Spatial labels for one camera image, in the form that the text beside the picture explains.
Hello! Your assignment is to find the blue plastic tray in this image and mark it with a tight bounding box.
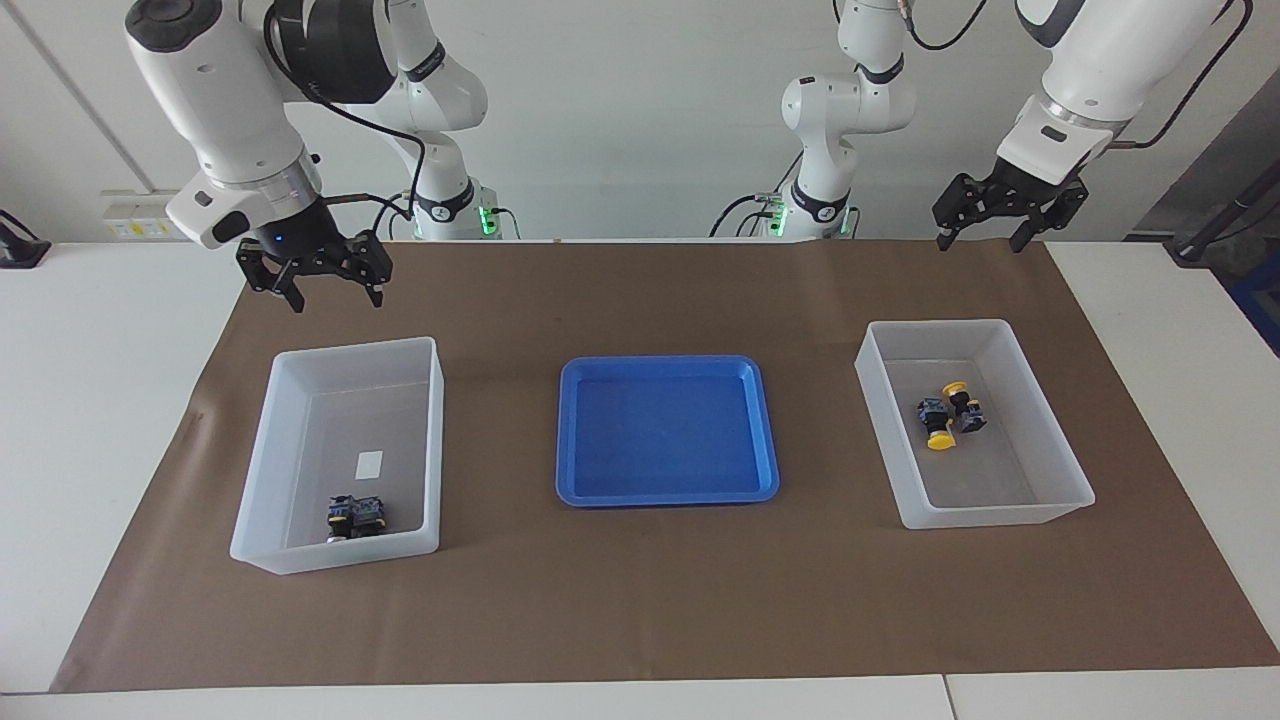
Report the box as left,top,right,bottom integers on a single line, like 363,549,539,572
555,355,781,509

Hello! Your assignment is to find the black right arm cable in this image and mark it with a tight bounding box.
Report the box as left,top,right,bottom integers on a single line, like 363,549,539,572
290,85,431,241

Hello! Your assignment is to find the blue crate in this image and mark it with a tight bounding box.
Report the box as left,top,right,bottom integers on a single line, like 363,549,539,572
1235,270,1280,356

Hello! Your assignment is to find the white wall socket box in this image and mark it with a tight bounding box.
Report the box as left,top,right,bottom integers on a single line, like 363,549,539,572
100,190,211,241

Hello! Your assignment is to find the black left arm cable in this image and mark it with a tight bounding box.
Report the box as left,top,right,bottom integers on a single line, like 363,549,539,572
900,0,1256,151

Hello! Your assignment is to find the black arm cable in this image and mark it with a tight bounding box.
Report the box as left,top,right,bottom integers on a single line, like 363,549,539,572
290,85,431,241
900,0,1256,151

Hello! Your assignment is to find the brown table mat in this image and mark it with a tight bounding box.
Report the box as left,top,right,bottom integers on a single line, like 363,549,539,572
50,238,1280,694

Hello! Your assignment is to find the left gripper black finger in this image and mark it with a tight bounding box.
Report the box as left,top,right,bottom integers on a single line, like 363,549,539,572
935,175,996,251
1010,188,1091,253

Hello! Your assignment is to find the black stand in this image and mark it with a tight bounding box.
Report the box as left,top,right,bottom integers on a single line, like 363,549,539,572
1165,165,1280,266

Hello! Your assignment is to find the translucent white plastic box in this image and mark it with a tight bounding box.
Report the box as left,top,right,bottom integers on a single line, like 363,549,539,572
229,337,445,576
854,319,1096,530

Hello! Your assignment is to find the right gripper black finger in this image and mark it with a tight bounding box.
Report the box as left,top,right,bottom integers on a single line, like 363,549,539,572
345,232,393,308
238,245,306,314

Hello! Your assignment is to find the black desk object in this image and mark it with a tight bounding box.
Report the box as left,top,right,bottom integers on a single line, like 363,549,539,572
0,210,51,269

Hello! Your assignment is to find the yellow push button switch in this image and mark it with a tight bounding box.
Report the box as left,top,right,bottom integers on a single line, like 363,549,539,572
918,398,958,452
943,381,988,434

